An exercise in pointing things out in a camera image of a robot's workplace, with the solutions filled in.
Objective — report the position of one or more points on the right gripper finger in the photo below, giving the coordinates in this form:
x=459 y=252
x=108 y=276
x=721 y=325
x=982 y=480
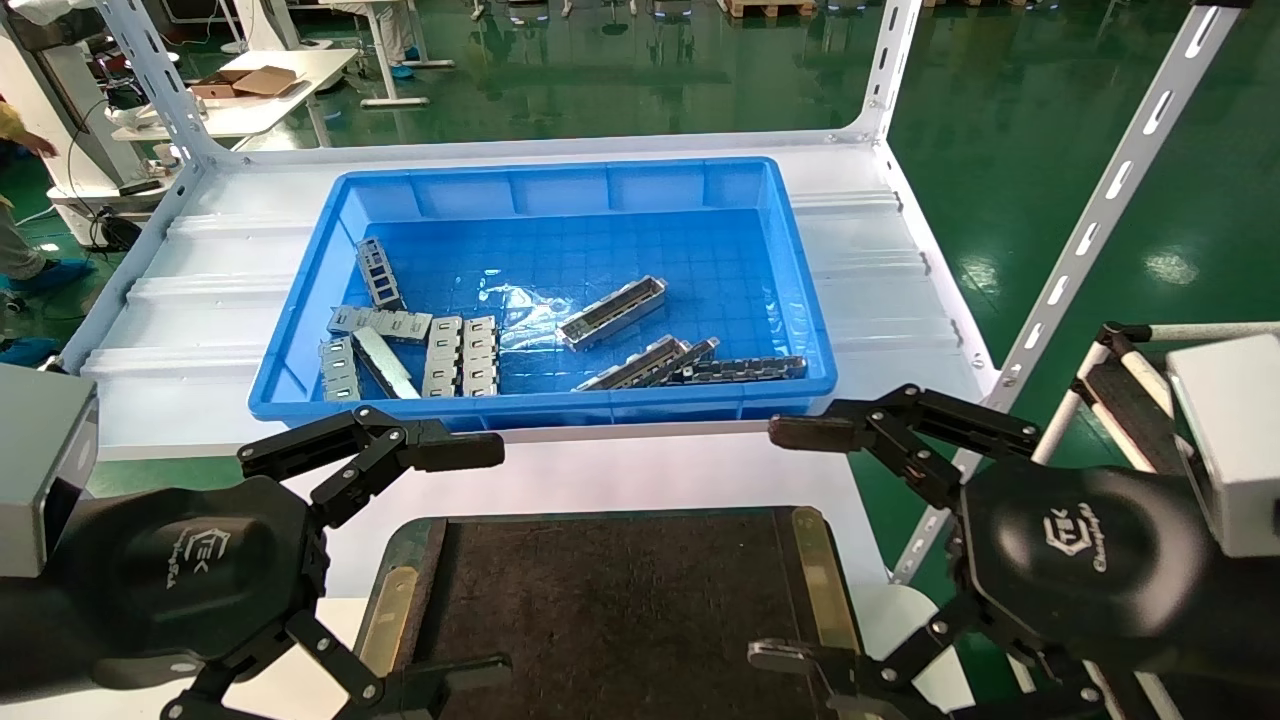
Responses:
x=800 y=662
x=820 y=432

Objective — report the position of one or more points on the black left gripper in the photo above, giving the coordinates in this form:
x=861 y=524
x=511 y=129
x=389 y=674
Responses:
x=190 y=570

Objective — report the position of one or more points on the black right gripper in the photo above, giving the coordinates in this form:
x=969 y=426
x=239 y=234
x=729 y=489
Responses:
x=1090 y=560

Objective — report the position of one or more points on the perforated metal bracket part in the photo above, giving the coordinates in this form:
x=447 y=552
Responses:
x=750 y=368
x=697 y=353
x=612 y=315
x=395 y=325
x=640 y=366
x=480 y=358
x=338 y=372
x=388 y=365
x=442 y=360
x=380 y=275

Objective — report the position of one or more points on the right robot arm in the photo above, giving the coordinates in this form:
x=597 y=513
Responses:
x=1245 y=620

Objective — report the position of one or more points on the black foam pad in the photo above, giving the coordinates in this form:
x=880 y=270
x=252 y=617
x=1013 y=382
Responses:
x=1130 y=410

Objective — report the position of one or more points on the white slotted metal rack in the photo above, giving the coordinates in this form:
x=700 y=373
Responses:
x=880 y=260

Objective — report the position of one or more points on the blue plastic bin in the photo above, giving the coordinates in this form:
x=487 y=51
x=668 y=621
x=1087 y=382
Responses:
x=600 y=250

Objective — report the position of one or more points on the wooden pallet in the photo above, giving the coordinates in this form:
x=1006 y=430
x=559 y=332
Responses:
x=765 y=8

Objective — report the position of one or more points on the person with blue shoe covers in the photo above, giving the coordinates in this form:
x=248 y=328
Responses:
x=55 y=275

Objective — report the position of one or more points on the white desk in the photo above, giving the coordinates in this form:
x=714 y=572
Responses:
x=325 y=62

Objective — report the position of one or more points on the open cardboard box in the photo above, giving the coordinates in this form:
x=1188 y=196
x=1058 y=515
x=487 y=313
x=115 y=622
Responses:
x=262 y=80

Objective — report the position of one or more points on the white machine column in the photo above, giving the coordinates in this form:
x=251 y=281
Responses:
x=60 y=90

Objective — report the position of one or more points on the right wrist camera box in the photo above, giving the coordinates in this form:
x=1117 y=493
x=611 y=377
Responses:
x=1230 y=440

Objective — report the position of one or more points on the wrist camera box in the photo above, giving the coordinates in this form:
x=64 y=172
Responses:
x=1230 y=440
x=40 y=460

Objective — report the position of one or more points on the white tube cart frame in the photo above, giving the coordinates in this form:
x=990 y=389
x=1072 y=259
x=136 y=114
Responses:
x=1220 y=331

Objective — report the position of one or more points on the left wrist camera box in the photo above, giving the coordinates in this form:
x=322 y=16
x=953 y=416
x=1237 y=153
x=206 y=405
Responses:
x=40 y=460

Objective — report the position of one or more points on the white desk leg frame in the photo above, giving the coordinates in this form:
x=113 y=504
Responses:
x=395 y=102

